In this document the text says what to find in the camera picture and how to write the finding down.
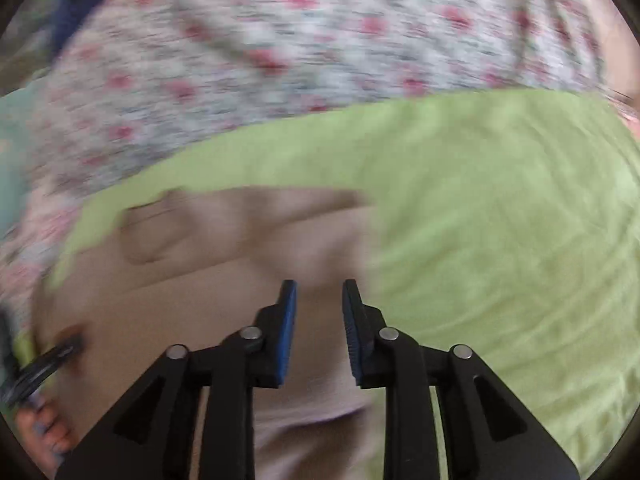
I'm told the teal floral pillow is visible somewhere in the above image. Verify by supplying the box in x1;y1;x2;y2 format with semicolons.
1;80;42;238

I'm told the person's left hand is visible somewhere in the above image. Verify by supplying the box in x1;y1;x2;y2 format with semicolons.
15;400;78;478

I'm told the green bed sheet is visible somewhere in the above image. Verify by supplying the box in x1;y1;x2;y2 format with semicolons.
32;90;639;479

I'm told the beige knit sweater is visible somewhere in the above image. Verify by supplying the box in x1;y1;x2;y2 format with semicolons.
34;188;375;479

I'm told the red floral white quilt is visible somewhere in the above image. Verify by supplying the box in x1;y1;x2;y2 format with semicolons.
1;0;604;326

